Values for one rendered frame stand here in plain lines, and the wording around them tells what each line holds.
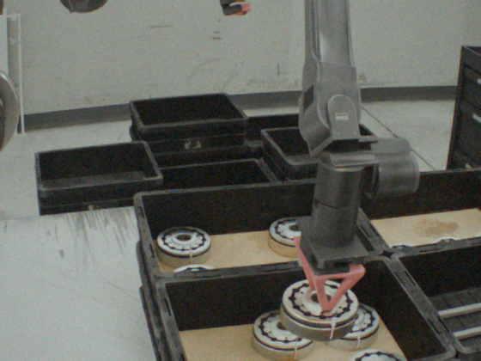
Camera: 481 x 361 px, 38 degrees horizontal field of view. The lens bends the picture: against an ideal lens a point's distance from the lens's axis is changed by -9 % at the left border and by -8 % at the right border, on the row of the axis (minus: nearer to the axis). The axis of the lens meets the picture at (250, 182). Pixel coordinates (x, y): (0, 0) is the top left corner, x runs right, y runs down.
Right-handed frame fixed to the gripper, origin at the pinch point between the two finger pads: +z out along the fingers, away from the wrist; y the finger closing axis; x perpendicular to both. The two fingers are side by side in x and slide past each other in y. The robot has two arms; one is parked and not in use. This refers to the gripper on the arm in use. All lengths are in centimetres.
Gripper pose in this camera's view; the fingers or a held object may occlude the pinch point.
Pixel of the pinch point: (322, 294)
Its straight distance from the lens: 97.8
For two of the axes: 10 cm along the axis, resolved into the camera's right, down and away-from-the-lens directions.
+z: -0.7, 8.9, 4.6
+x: -9.7, 0.5, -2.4
